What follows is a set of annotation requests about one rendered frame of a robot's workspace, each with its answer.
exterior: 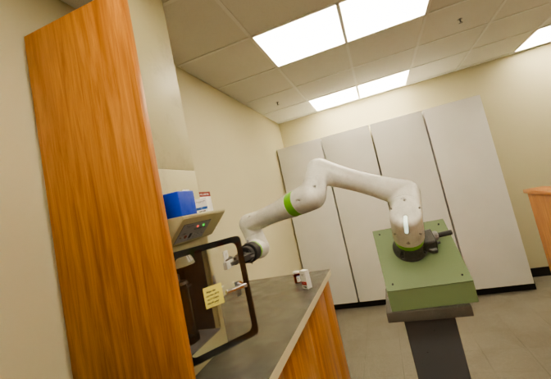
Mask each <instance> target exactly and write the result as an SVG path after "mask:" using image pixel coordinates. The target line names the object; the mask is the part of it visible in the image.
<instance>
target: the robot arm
mask: <svg viewBox="0 0 551 379"><path fill-rule="evenodd" d="M327 186H333V187H337V188H341V189H346V190H352V191H356V192H358V193H362V194H367V195H370V196H372V197H375V198H378V199H382V200H384V201H386V202H389V203H390V211H389V220H390V225H391V230H392V234H393V238H394V242H393V251H394V253H395V255H396V256H397V257H398V258H400V259H402V260H403V261H406V262H417V261H420V260H422V259H423V258H424V257H425V256H426V255H427V253H428V252H430V253H438V244H440V241H439V242H437V241H436V240H438V239H439V238H440V237H443V236H447V235H452V234H453V232H452V231H451V230H448V231H441V232H438V233H437V231H431V229H428V230H424V223H423V214H422V205H421V191H420V189H419V187H418V185H417V184H416V183H414V182H413V181H411V180H403V179H396V178H390V177H385V176H377V175H372V174H369V173H366V172H362V171H356V170H354V169H351V168H347V167H343V166H340V165H338V164H336V163H333V162H330V161H327V160H325V159H323V158H315V159H313V160H311V161H310V162H309V163H308V165H307V167H306V172H305V176H304V179H303V183H302V185H301V186H299V187H298V188H296V189H294V190H292V191H290V192H289V193H286V194H285V195H283V196H282V197H280V198H279V199H277V200H276V201H275V202H273V203H271V204H269V205H267V206H266V207H264V208H261V209H259V210H257V211H255V212H251V213H248V214H245V215H243V216H242V217H241V219H240V221H239V228H240V230H241V231H242V233H243V235H244V238H245V241H246V244H244V245H243V246H242V248H243V252H244V260H245V263H251V264H253V262H254V261H256V260H258V259H259V258H264V257H266V256H267V254H268V253H269V249H270V245H269V243H268V241H267V239H266V237H265V235H264V233H263V231H262V228H265V227H267V226H269V225H271V224H274V223H277V222H278V221H283V220H286V219H290V218H293V217H298V216H299V215H302V214H304V213H307V212H311V211H313V210H316V209H318V208H320V207H321V206H322V205H323V204H324V202H325V201H326V188H327ZM247 237H248V238H247Z"/></svg>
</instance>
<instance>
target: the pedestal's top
mask: <svg viewBox="0 0 551 379"><path fill-rule="evenodd" d="M385 299H386V315H387V318H388V323H391V322H411V321H421V320H431V319H442V318H452V317H471V316H474V313H473V310H472V306H471V305H470V303H468V304H455V305H447V306H439V307H433V308H419V309H412V310H404V311H397V312H392V310H391V307H390V303H389V297H388V294H387V289H385Z"/></svg>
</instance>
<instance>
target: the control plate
mask: <svg viewBox="0 0 551 379"><path fill-rule="evenodd" d="M210 221H211V219H209V220H206V221H199V222H195V223H191V224H188V225H184V227H183V229H182V230H181V232H180V234H179V236H178V237H177V239H176V241H175V243H174V244H178V243H181V242H184V241H187V240H191V239H194V238H197V237H200V236H202V235H203V232H204V231H205V230H206V228H207V226H208V224H209V222H210ZM203 224H204V226H203ZM197 226H198V227H197ZM200 232H202V233H200ZM190 233H193V234H192V235H191V236H190V238H188V237H189V234H190ZM194 233H195V235H194ZM197 233H198V234H197ZM186 235H187V237H186V238H185V239H184V237H185V236H186ZM180 237H181V239H180Z"/></svg>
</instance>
